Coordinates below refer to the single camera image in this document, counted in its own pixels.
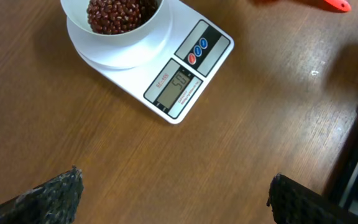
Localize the red beans in bowl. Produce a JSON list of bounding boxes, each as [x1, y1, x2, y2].
[[86, 0, 158, 35]]

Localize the white digital kitchen scale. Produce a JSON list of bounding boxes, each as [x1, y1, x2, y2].
[[67, 0, 234, 124]]

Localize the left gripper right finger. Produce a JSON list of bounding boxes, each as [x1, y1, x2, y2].
[[267, 174, 358, 224]]

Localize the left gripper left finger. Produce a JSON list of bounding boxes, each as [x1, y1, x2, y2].
[[0, 166, 84, 224]]

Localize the white round bowl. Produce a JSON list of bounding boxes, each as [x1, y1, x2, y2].
[[60, 0, 168, 44]]

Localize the orange measuring scoop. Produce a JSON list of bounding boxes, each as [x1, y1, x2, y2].
[[324, 0, 352, 12]]

